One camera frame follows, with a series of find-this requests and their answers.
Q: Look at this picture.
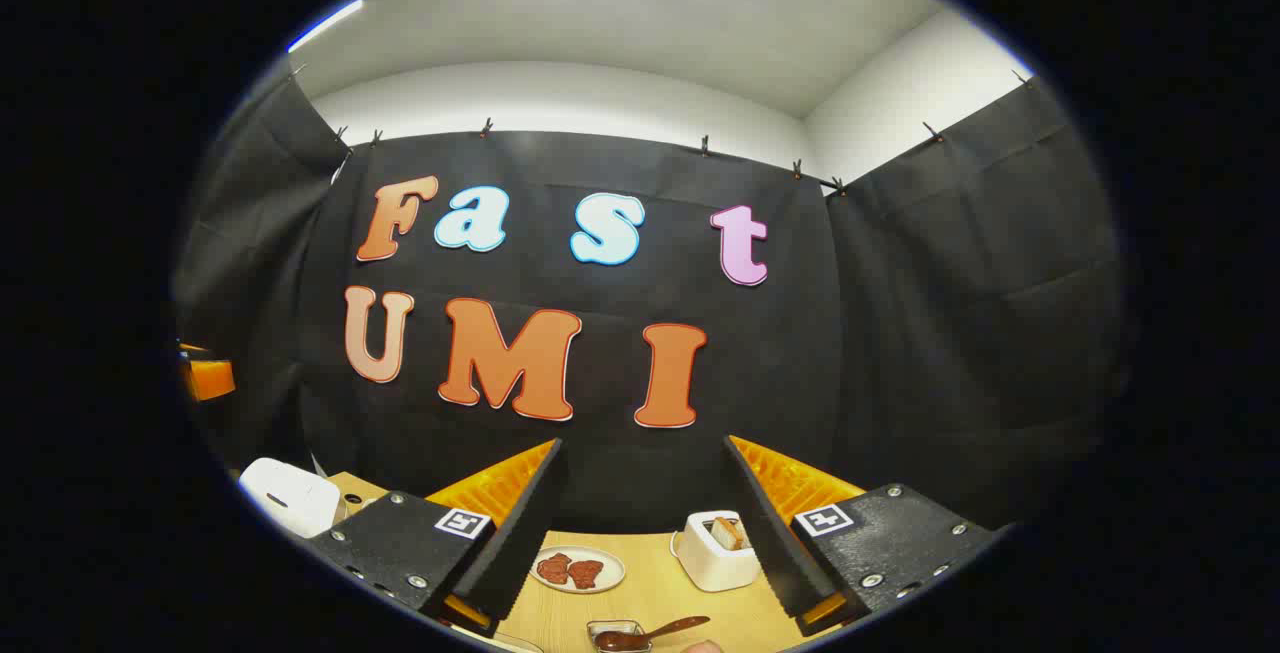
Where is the clear wire chopstick holder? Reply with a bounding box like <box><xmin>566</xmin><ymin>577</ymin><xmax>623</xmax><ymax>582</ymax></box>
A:
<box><xmin>586</xmin><ymin>619</ymin><xmax>652</xmax><ymax>653</ymax></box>

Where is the white round plate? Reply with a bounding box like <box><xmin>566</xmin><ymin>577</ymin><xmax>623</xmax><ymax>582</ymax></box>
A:
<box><xmin>529</xmin><ymin>545</ymin><xmax>627</xmax><ymax>595</ymax></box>

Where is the white toaster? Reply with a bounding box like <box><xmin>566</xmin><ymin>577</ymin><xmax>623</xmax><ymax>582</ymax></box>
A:
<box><xmin>669</xmin><ymin>510</ymin><xmax>762</xmax><ymax>593</ymax></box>

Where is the brown wooden spoon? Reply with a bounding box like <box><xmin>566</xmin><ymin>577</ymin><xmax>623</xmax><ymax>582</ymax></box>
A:
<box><xmin>595</xmin><ymin>616</ymin><xmax>712</xmax><ymax>653</ymax></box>

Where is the white rice cooker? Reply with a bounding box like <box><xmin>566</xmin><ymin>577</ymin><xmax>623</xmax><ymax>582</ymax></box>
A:
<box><xmin>238</xmin><ymin>457</ymin><xmax>342</xmax><ymax>540</ymax></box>

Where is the black backdrop cloth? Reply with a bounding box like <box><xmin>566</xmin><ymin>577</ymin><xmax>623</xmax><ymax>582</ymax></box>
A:
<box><xmin>170</xmin><ymin>73</ymin><xmax>1131</xmax><ymax>534</ymax></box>

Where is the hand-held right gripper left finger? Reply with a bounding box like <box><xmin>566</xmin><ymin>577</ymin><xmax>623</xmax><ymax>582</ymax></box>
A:
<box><xmin>305</xmin><ymin>438</ymin><xmax>567</xmax><ymax>638</ymax></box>

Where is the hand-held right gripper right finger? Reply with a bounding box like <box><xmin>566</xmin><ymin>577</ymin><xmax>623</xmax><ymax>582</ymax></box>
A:
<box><xmin>722</xmin><ymin>435</ymin><xmax>1002</xmax><ymax>638</ymax></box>

